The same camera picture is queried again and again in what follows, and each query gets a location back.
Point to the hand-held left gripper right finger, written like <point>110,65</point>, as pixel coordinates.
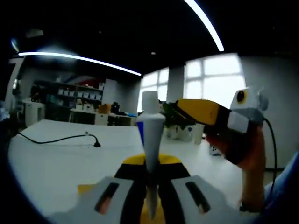
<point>187,196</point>

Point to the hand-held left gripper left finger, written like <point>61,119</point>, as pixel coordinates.
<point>112,193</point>

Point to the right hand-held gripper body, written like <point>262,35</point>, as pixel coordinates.
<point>247,109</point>

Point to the white toothpaste tube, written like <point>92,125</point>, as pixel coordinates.
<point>150,140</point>

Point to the tall white cup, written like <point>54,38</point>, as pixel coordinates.
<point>198,135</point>

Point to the white pot with blue mark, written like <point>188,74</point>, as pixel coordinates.
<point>190,133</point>

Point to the green potted plant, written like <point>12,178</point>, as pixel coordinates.
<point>171,119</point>

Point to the white game controller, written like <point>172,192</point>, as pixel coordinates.
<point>213,150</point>

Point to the white table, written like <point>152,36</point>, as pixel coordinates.
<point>70,163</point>

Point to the curved ceiling light strip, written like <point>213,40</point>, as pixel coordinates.
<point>219,43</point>

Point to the white office desk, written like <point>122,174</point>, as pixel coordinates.
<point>100,117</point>

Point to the straight ceiling light strip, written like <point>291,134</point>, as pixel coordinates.
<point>105,64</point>

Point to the storage shelf with white boxes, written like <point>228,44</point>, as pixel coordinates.
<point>70,93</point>

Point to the white cabinet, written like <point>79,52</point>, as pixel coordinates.
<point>33,113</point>

